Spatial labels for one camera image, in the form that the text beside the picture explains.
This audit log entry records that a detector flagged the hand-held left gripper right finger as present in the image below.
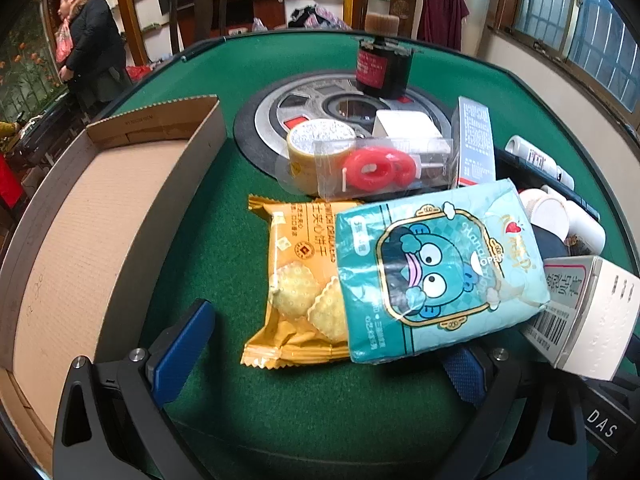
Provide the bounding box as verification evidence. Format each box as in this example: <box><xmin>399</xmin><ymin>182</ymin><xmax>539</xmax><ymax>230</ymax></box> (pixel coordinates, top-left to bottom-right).
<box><xmin>435</xmin><ymin>345</ymin><xmax>588</xmax><ymax>480</ymax></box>

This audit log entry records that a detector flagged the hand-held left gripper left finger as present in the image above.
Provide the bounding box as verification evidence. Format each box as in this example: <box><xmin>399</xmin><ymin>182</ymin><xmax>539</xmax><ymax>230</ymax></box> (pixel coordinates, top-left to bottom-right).
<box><xmin>52</xmin><ymin>298</ymin><xmax>216</xmax><ymax>480</ymax></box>

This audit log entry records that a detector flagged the white box with printed label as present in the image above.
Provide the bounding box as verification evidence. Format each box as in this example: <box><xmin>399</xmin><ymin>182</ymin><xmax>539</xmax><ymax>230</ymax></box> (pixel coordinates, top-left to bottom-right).
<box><xmin>521</xmin><ymin>254</ymin><xmax>640</xmax><ymax>382</ymax></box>

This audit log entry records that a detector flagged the teal cartoon tissue pack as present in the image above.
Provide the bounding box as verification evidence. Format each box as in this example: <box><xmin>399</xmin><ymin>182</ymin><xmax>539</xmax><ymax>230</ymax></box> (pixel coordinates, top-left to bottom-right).
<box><xmin>334</xmin><ymin>177</ymin><xmax>551</xmax><ymax>365</ymax></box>

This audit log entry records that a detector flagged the yellow cracker packet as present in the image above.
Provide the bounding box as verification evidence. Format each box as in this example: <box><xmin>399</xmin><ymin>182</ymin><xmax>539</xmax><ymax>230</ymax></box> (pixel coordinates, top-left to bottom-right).
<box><xmin>240</xmin><ymin>194</ymin><xmax>366</xmax><ymax>371</ymax></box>

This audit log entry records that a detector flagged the dark package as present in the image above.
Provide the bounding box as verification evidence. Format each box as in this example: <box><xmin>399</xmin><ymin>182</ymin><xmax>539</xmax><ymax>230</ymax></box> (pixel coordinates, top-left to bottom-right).
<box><xmin>530</xmin><ymin>222</ymin><xmax>573</xmax><ymax>261</ymax></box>

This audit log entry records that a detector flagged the cardboard box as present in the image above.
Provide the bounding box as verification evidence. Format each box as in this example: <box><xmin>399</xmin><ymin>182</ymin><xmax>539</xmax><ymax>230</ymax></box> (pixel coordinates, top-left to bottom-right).
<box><xmin>0</xmin><ymin>94</ymin><xmax>228</xmax><ymax>480</ymax></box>

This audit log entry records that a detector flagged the clear package with red rings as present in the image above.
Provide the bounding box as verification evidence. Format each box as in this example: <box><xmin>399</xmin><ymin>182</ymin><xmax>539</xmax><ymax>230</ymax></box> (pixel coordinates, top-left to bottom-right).
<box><xmin>312</xmin><ymin>137</ymin><xmax>453</xmax><ymax>198</ymax></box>

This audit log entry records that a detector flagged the yellowish tape roll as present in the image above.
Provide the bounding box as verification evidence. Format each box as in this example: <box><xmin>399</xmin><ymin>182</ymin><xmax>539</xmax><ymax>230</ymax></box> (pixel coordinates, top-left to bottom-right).
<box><xmin>286</xmin><ymin>119</ymin><xmax>357</xmax><ymax>193</ymax></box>

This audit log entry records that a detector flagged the white plug adapter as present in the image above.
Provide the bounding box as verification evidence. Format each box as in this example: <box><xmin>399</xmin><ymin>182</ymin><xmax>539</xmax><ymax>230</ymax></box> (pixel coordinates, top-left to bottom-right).
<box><xmin>372</xmin><ymin>109</ymin><xmax>443</xmax><ymax>140</ymax></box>

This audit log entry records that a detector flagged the white bottle with red label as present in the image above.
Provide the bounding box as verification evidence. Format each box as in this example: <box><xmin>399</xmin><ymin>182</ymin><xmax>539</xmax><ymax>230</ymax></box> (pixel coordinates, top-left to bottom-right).
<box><xmin>519</xmin><ymin>187</ymin><xmax>571</xmax><ymax>241</ymax></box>

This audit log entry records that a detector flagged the plain white bottle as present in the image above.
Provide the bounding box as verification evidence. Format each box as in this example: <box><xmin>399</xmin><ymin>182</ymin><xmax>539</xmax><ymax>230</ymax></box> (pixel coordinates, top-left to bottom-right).
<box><xmin>542</xmin><ymin>185</ymin><xmax>607</xmax><ymax>256</ymax></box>

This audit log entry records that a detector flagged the black pen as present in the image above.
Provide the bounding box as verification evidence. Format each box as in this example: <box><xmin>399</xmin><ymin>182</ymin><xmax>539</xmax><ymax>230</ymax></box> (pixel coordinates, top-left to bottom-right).
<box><xmin>494</xmin><ymin>149</ymin><xmax>601</xmax><ymax>221</ymax></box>

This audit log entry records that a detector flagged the white printed bottle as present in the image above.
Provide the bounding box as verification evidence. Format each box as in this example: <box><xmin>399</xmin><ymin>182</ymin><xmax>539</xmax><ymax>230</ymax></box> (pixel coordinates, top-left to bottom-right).
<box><xmin>504</xmin><ymin>135</ymin><xmax>576</xmax><ymax>191</ymax></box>

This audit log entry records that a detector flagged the long white box red end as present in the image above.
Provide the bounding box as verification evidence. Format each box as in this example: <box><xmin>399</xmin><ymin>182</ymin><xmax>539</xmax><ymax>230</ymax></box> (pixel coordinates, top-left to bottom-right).
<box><xmin>451</xmin><ymin>96</ymin><xmax>497</xmax><ymax>190</ymax></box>

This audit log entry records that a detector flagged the round table centre panel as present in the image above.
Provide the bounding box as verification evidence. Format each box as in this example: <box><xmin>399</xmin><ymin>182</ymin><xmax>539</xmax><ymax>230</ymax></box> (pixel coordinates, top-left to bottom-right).
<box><xmin>233</xmin><ymin>71</ymin><xmax>458</xmax><ymax>196</ymax></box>

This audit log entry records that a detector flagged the black jar with red label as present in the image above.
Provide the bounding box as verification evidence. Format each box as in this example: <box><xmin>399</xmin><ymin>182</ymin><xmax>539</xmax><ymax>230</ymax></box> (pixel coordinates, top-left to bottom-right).
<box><xmin>356</xmin><ymin>12</ymin><xmax>413</xmax><ymax>98</ymax></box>

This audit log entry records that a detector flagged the dark wooden chair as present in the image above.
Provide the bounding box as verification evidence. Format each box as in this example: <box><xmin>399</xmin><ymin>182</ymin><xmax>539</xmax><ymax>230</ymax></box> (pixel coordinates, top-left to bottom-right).
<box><xmin>167</xmin><ymin>0</ymin><xmax>236</xmax><ymax>53</ymax></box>

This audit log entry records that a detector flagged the pile of clothes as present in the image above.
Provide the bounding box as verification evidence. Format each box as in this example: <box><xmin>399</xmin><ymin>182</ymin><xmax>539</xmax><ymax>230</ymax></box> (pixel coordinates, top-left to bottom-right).
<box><xmin>287</xmin><ymin>5</ymin><xmax>351</xmax><ymax>31</ymax></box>

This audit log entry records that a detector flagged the maroon cloth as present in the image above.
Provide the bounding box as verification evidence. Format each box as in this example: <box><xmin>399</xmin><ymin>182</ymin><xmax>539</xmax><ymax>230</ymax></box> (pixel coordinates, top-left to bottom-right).
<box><xmin>417</xmin><ymin>0</ymin><xmax>471</xmax><ymax>51</ymax></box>

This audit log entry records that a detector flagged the barred window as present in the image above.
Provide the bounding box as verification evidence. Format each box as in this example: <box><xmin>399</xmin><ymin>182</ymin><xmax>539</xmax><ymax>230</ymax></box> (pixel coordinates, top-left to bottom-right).
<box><xmin>512</xmin><ymin>0</ymin><xmax>640</xmax><ymax>116</ymax></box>

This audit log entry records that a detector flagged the wooden chair with cloth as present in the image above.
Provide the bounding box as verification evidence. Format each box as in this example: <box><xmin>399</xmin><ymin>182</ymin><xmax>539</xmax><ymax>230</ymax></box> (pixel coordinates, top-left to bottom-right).
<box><xmin>359</xmin><ymin>0</ymin><xmax>426</xmax><ymax>38</ymax></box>

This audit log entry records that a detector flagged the flower wall painting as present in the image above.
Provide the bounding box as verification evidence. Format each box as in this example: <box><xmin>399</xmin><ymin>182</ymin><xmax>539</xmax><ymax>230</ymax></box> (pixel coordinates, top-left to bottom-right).
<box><xmin>0</xmin><ymin>5</ymin><xmax>68</xmax><ymax>116</ymax></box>

